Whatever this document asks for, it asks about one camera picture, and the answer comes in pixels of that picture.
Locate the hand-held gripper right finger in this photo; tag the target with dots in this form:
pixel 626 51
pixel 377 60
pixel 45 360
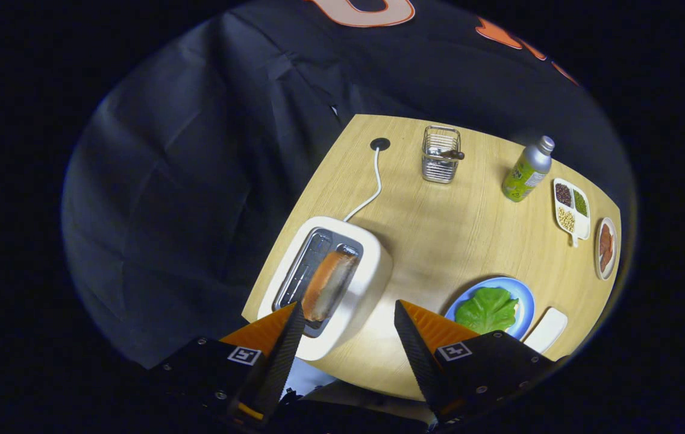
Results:
pixel 420 355

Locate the green metal bottle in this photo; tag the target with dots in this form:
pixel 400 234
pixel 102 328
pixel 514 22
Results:
pixel 520 178

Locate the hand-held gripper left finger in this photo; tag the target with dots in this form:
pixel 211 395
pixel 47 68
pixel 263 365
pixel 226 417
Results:
pixel 276 361

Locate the white bread slice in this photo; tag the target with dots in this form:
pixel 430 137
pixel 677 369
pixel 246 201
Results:
pixel 327 286

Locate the pile of green beans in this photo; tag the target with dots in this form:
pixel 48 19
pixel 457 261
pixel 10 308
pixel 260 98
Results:
pixel 580 203

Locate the white oval meat plate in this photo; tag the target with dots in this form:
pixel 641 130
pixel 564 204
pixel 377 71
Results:
pixel 606 275

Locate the red brown meat piece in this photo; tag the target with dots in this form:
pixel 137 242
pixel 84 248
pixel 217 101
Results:
pixel 606 262
pixel 604 241

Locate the white toaster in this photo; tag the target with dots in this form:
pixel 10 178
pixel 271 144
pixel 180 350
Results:
pixel 372 271

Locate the white divided tray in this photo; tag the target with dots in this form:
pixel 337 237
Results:
pixel 583 228

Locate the pile of dark red beans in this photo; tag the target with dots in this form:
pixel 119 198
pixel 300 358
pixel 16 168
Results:
pixel 563 194

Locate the green lettuce leaf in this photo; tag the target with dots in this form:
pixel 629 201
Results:
pixel 487 310

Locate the pile of yellow soybeans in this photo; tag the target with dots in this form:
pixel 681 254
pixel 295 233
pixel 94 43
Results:
pixel 566 219

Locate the blue plate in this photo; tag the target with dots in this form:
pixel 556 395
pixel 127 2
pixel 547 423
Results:
pixel 526 301

